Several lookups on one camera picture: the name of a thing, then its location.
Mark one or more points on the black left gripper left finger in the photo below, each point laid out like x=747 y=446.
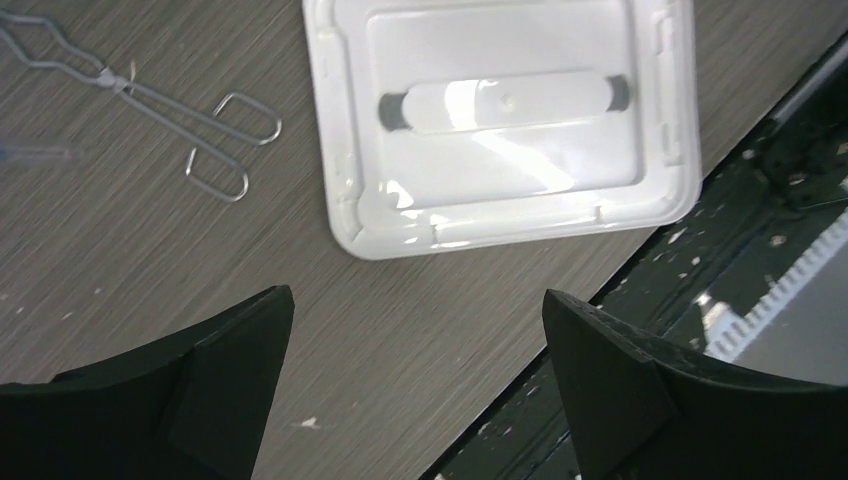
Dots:
x=191 y=405

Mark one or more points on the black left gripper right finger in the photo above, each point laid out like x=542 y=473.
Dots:
x=641 y=407

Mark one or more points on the white plastic bin lid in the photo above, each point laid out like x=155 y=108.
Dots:
x=454 y=125

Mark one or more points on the metal crucible tongs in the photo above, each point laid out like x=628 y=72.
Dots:
x=132 y=92

